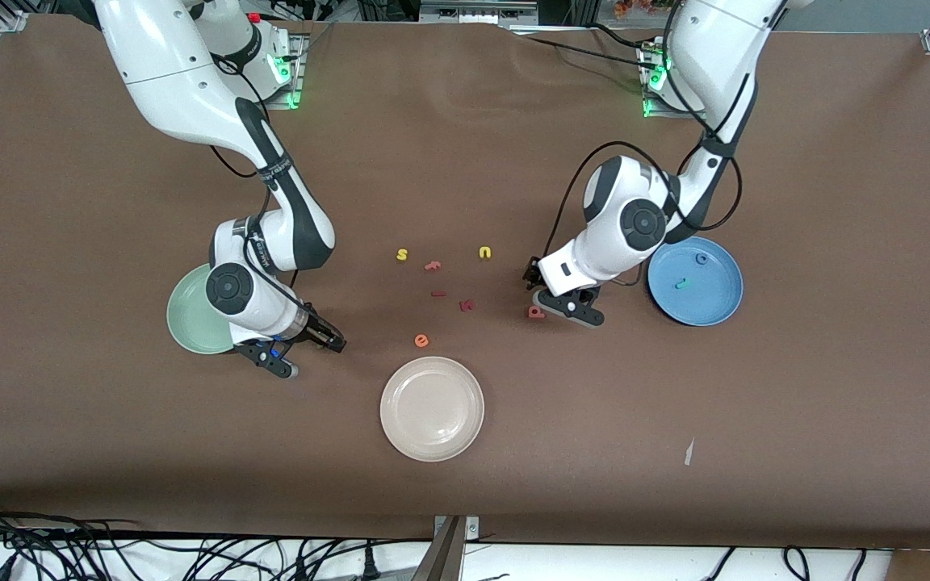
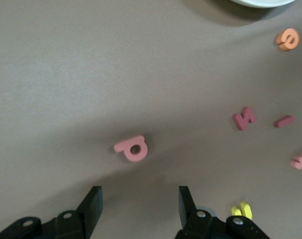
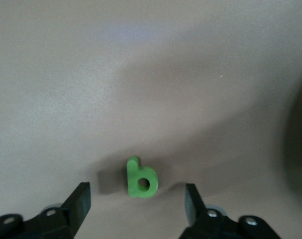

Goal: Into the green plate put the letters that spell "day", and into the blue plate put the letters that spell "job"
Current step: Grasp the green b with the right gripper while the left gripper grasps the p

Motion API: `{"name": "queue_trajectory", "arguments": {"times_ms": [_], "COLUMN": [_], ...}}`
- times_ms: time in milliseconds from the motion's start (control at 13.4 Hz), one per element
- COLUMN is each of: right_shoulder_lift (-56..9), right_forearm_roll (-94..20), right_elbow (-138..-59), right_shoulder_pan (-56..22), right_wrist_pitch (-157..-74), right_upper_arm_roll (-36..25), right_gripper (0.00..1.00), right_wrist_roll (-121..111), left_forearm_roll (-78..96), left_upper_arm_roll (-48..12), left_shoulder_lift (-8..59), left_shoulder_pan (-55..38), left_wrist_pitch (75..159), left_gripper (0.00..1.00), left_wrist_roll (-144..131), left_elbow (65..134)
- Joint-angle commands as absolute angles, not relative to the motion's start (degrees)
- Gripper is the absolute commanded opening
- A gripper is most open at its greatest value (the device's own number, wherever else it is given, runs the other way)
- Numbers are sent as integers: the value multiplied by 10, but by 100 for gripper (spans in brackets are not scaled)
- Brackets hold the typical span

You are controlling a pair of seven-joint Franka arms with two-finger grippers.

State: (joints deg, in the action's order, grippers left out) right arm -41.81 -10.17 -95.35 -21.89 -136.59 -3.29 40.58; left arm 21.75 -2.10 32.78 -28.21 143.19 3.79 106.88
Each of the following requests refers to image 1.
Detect beige plate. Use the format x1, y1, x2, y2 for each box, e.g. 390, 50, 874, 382
379, 356, 485, 462

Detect blue plate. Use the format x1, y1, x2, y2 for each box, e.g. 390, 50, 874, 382
647, 236, 744, 327

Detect green plate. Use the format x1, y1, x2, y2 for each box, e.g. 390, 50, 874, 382
166, 264, 233, 355

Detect brown table cover sheet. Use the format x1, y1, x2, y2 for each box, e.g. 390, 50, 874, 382
0, 15, 930, 551

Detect brown support beam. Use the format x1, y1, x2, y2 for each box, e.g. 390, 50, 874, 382
411, 516, 467, 581

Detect grey equipment box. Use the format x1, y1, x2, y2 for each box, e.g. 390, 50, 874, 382
419, 0, 540, 27

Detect orange artificial flowers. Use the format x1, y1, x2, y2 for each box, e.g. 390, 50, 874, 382
612, 0, 678, 19

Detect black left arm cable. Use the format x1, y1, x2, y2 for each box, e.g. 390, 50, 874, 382
544, 16, 744, 287

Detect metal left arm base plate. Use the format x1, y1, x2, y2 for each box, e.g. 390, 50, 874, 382
639, 39, 708, 121

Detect small metal table bracket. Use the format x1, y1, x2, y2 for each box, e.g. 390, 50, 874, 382
433, 515, 481, 543

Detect black table cable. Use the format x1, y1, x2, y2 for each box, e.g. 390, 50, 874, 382
590, 23, 666, 54
505, 29, 648, 64

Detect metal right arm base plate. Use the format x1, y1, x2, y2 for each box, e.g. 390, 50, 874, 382
259, 34, 307, 111

